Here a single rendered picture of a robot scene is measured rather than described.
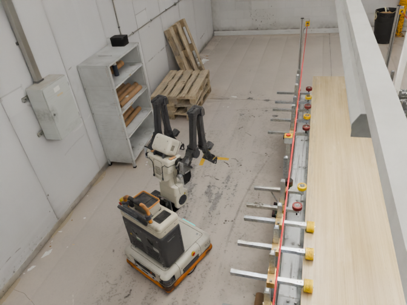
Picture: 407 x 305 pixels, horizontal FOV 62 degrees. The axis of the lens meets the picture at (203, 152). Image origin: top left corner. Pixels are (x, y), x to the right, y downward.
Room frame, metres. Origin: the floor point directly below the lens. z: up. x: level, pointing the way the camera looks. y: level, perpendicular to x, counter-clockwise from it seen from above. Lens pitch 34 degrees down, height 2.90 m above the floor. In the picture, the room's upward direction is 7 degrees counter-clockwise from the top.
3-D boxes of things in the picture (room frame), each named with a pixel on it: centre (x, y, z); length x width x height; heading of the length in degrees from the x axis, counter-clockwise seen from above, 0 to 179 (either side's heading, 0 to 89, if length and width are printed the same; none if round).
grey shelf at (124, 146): (4.54, 1.06, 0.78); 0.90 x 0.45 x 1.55; 160
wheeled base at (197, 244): (2.35, 0.48, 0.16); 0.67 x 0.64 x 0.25; 136
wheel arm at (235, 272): (1.33, -0.32, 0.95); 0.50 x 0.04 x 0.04; 70
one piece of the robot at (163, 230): (2.28, 0.54, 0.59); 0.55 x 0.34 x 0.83; 46
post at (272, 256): (1.36, -0.34, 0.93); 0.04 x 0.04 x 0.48; 70
